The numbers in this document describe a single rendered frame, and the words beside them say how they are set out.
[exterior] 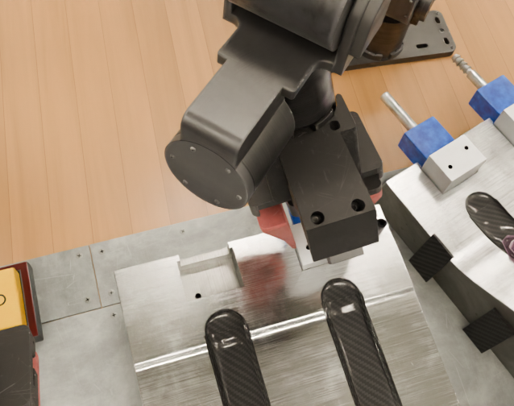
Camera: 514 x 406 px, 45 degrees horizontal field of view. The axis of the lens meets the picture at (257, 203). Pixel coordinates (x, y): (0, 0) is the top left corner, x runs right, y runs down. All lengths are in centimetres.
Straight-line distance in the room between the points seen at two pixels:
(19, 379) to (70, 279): 28
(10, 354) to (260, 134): 21
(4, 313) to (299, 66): 40
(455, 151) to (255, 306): 27
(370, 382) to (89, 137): 41
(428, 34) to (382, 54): 8
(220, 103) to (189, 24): 51
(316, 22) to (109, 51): 51
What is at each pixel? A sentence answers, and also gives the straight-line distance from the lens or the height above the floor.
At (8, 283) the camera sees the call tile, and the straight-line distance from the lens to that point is 65.
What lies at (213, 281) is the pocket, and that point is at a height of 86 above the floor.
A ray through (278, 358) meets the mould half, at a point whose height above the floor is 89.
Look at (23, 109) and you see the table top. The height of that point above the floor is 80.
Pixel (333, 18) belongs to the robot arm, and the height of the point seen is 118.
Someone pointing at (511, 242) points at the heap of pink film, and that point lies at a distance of 67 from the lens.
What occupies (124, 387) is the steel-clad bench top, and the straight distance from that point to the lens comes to 64.
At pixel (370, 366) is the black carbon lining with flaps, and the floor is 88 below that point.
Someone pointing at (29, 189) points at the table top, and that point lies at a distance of 73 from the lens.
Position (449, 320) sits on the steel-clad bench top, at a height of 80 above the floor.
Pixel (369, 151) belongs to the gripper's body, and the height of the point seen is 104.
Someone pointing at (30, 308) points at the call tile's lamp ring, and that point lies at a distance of 65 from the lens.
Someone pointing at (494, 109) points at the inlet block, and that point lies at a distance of 74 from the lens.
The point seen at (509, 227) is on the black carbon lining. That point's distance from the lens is 70.
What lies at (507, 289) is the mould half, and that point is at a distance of 64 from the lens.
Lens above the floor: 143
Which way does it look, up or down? 64 degrees down
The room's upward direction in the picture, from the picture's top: 9 degrees clockwise
